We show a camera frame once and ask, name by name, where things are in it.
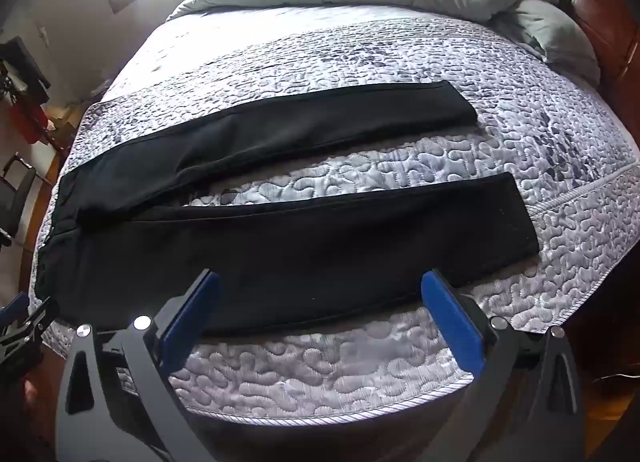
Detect clothes rack with garments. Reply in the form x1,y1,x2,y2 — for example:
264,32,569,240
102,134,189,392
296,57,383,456
1,37,51,144

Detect grey quilted mattress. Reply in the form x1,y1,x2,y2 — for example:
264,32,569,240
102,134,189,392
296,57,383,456
63,6,639,425

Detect black mesh chair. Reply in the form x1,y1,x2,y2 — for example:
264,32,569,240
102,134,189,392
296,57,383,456
0,153,38,247

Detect red wooden headboard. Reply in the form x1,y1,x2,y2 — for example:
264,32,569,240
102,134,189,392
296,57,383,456
566,0,639,138

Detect black pants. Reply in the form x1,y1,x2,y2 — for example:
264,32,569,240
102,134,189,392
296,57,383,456
35,81,539,336

